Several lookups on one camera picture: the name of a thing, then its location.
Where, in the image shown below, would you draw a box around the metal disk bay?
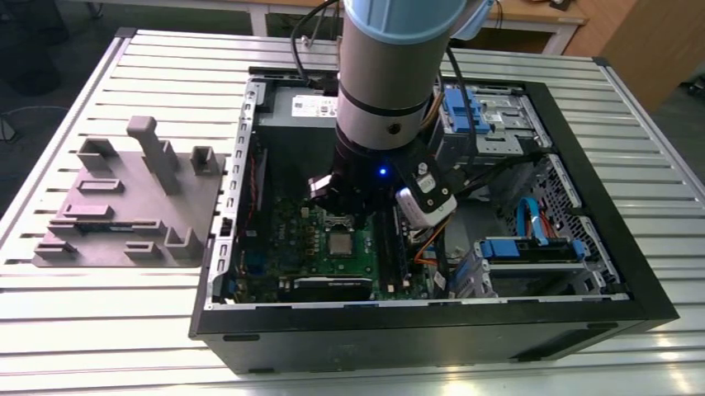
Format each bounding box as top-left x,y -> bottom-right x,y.
471,235 -> 630,299

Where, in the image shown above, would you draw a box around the hard disk in blue carrier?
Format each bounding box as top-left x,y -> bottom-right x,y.
475,237 -> 589,265

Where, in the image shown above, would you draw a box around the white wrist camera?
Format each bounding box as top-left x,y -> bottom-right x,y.
394,158 -> 459,229

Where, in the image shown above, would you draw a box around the orange wires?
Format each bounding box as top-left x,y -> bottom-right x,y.
411,229 -> 450,266

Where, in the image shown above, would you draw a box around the black cable bundle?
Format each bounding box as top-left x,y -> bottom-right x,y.
410,151 -> 553,245

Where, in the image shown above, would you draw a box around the CPU socket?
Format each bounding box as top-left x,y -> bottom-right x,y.
323,229 -> 360,260

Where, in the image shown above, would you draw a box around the metal drive cage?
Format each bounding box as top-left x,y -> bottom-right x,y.
434,85 -> 553,179

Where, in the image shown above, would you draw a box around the wooden cabinet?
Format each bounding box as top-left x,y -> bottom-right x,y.
566,0 -> 705,113

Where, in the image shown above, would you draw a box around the metal socket cover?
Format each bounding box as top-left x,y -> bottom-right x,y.
323,213 -> 358,230

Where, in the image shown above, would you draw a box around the grey parts rack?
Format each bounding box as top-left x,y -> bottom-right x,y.
31,115 -> 231,269

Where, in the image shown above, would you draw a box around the black graphics card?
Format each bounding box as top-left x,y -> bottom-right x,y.
278,275 -> 375,303

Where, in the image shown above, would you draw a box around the grey power supply unit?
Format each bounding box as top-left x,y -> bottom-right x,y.
255,87 -> 342,196

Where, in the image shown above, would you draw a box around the black PC case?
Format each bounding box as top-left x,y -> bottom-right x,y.
188,65 -> 682,375

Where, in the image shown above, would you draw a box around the green motherboard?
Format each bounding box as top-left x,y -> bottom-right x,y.
235,192 -> 438,303

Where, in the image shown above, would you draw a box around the black RAM slot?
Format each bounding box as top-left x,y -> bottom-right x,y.
376,214 -> 394,290
382,210 -> 399,290
394,224 -> 407,290

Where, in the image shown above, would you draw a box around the pale blue flat wire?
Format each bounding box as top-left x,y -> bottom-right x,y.
445,251 -> 475,299

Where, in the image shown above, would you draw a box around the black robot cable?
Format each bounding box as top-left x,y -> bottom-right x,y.
290,0 -> 340,94
443,44 -> 481,182

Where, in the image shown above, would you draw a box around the wooden desk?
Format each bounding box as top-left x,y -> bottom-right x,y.
483,0 -> 591,57

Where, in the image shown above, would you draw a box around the silver CPU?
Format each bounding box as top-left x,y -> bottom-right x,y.
328,232 -> 355,256

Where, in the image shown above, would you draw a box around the blue plastic drive bracket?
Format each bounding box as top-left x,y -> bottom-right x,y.
443,87 -> 493,136

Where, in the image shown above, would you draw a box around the red black twisted wire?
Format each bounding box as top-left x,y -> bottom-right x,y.
247,154 -> 263,219

